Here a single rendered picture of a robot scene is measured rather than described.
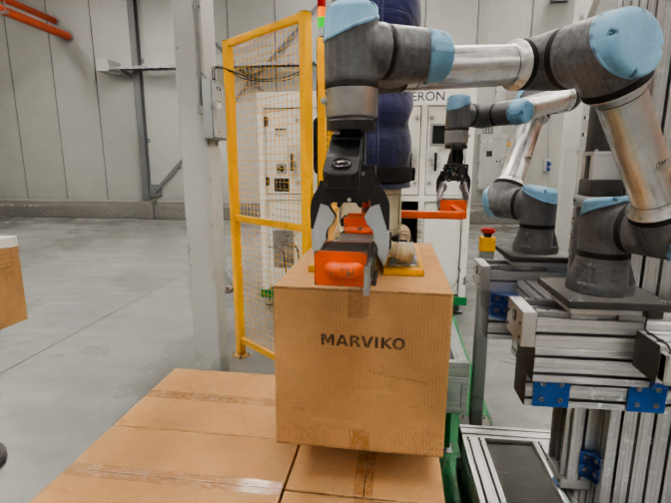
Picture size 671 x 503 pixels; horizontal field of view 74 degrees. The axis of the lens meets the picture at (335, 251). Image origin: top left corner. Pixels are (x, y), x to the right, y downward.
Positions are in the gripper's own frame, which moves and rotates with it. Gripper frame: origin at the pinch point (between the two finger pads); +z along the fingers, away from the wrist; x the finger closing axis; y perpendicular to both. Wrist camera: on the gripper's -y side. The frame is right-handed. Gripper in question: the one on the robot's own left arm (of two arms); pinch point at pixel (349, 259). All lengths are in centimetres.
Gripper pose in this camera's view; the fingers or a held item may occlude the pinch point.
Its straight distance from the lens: 65.7
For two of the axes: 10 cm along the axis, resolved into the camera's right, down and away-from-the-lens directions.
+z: 0.1, 9.8, 2.0
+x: -9.9, -0.2, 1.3
